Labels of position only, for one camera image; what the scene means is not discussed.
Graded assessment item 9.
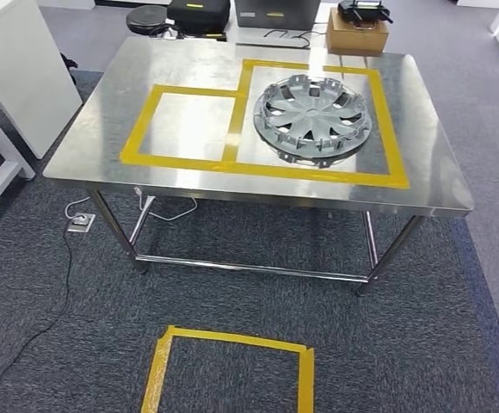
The grey wheel hubcap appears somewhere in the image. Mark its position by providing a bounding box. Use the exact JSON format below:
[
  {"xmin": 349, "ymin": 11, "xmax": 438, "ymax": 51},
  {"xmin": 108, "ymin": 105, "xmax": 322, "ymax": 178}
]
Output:
[{"xmin": 253, "ymin": 74, "xmax": 373, "ymax": 170}]

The stainless steel workbench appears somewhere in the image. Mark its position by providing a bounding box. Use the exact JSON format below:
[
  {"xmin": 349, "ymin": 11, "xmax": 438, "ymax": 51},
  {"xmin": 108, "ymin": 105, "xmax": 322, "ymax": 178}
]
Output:
[{"xmin": 42, "ymin": 35, "xmax": 475, "ymax": 298}]

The white office table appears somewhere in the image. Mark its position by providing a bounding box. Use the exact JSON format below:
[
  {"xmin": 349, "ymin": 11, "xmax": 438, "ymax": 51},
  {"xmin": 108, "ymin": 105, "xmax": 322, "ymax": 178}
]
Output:
[{"xmin": 226, "ymin": 3, "xmax": 340, "ymax": 50}]

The grey laptop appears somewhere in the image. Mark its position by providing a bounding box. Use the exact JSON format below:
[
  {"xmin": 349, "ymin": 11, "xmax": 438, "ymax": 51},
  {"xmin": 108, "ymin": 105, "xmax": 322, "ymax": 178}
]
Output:
[{"xmin": 234, "ymin": 0, "xmax": 322, "ymax": 31}]

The black carrying case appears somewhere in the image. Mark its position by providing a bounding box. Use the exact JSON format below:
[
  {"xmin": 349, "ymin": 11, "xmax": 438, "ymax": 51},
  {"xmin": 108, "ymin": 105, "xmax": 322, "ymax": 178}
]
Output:
[{"xmin": 166, "ymin": 0, "xmax": 232, "ymax": 35}]

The brown cardboard box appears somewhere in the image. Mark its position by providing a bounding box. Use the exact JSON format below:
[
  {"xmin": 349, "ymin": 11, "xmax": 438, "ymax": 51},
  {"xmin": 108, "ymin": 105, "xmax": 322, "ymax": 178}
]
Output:
[{"xmin": 325, "ymin": 7, "xmax": 390, "ymax": 57}]

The grey floor socket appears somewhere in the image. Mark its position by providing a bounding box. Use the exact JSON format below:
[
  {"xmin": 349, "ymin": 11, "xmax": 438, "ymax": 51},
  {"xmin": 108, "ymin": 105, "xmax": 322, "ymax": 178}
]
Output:
[{"xmin": 67, "ymin": 212, "xmax": 96, "ymax": 233}]

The black round stool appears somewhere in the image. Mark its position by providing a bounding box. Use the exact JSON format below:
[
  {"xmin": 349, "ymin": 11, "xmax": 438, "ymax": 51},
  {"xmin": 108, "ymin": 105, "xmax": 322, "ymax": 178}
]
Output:
[{"xmin": 125, "ymin": 4, "xmax": 168, "ymax": 36}]

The black chair base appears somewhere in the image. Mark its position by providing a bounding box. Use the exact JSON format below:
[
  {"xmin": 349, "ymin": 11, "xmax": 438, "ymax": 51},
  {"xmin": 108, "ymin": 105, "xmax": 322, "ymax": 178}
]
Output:
[{"xmin": 60, "ymin": 52, "xmax": 78, "ymax": 87}]

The white desk with side panel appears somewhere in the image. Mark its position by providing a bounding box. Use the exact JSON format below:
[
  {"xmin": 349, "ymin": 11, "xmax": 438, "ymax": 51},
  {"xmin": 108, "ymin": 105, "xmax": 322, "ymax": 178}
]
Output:
[{"xmin": 0, "ymin": 0, "xmax": 82, "ymax": 257}]

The white cable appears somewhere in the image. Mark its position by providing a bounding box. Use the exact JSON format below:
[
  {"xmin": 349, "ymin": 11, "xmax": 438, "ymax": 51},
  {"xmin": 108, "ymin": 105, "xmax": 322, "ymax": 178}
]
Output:
[
  {"xmin": 133, "ymin": 187, "xmax": 199, "ymax": 224},
  {"xmin": 64, "ymin": 196, "xmax": 91, "ymax": 220}
]

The black coiled cable bundle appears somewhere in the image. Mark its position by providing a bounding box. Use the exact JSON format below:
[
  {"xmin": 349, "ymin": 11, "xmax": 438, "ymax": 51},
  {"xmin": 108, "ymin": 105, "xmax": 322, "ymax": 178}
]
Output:
[{"xmin": 148, "ymin": 22, "xmax": 186, "ymax": 41}]

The black floor cable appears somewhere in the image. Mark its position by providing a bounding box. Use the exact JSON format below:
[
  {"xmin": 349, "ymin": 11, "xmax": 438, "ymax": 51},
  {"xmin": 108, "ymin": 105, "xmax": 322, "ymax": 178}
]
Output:
[{"xmin": 0, "ymin": 219, "xmax": 75, "ymax": 400}]

